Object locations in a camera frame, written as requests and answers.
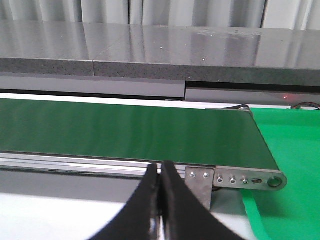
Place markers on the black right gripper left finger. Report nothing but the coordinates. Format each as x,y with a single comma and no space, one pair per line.
139,218

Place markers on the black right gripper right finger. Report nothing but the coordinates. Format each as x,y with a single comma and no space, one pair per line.
185,218

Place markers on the green conveyor belt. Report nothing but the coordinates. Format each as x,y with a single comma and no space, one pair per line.
186,136

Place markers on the bright green mat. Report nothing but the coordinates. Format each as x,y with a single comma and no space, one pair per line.
293,213

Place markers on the grey stone counter slab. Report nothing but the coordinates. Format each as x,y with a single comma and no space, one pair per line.
247,56

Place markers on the white pleated curtain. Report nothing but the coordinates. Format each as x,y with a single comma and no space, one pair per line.
271,14

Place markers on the steel conveyor end bracket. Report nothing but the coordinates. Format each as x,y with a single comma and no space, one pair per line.
202,180

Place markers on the aluminium conveyor frame rail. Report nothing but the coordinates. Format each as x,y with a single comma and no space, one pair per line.
75,165

